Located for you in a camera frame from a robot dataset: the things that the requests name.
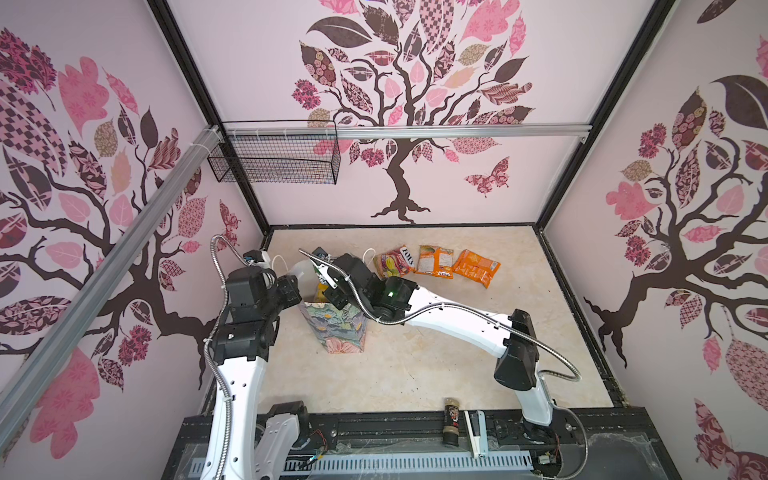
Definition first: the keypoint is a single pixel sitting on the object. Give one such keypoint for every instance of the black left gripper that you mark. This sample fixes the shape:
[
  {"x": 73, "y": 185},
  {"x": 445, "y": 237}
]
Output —
[{"x": 289, "y": 287}]

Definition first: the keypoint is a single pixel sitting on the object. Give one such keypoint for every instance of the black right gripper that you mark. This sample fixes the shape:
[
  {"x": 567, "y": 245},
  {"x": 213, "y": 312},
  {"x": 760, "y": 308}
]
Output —
[{"x": 331, "y": 295}]

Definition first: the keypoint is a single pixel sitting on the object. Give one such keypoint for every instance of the floral paper gift bag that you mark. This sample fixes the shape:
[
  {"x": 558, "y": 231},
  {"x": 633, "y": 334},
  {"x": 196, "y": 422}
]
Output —
[{"x": 338, "y": 330}]

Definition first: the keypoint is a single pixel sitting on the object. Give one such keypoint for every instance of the yellow snack packet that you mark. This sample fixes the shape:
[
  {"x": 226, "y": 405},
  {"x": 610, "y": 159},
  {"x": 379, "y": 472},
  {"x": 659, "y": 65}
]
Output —
[{"x": 320, "y": 294}]

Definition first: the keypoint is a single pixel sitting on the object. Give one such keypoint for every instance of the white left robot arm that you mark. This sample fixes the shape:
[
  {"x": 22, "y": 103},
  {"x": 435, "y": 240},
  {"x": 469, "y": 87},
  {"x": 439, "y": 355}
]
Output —
[{"x": 237, "y": 352}]

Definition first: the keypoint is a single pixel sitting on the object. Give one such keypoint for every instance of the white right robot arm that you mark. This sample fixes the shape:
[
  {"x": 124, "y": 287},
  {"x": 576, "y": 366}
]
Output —
[{"x": 522, "y": 360}]

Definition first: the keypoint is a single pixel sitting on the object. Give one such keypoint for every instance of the yellow-pink Fox's candy packet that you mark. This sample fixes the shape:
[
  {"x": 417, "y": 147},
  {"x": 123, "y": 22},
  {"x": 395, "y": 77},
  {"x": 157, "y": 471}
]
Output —
[{"x": 397, "y": 262}]

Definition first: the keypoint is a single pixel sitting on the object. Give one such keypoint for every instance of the small orange snack packet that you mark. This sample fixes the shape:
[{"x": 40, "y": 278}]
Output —
[{"x": 435, "y": 261}]

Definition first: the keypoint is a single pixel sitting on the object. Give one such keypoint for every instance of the brown cylindrical bottle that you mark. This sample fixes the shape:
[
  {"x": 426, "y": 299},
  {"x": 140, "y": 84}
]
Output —
[{"x": 451, "y": 423}]

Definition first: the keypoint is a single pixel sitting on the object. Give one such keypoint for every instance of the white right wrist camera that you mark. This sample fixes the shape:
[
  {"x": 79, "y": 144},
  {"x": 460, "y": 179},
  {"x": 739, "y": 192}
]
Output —
[{"x": 325, "y": 270}]

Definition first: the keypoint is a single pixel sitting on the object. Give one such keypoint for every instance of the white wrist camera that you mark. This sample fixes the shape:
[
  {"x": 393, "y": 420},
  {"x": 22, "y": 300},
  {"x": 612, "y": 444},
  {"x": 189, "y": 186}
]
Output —
[
  {"x": 325, "y": 270},
  {"x": 257, "y": 261}
]

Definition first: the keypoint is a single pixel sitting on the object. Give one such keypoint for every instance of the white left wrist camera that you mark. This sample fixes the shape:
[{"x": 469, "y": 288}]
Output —
[{"x": 257, "y": 261}]

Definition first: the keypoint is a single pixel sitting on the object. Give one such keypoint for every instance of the black wire basket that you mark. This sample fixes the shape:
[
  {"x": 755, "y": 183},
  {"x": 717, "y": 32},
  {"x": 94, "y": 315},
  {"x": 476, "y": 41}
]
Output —
[{"x": 278, "y": 151}]

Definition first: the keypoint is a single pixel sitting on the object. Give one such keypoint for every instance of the grey slotted cable duct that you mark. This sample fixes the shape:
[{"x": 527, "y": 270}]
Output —
[{"x": 410, "y": 463}]

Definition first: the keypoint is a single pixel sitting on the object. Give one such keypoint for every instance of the white clip bracket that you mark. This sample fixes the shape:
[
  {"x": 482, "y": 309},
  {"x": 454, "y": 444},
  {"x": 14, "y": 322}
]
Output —
[{"x": 477, "y": 433}]

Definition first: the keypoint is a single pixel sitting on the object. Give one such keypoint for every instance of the aluminium rail back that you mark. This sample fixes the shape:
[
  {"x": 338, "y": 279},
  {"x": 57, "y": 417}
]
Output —
[{"x": 412, "y": 132}]

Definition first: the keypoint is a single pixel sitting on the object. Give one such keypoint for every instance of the aluminium rail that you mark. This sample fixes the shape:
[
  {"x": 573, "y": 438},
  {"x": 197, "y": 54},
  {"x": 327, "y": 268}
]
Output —
[
  {"x": 35, "y": 375},
  {"x": 412, "y": 132}
]

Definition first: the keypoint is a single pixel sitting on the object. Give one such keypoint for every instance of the aluminium rail left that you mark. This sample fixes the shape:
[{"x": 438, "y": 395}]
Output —
[{"x": 35, "y": 375}]

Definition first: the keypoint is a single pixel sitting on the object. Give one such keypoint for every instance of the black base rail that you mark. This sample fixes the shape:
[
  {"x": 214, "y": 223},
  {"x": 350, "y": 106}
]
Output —
[{"x": 587, "y": 443}]

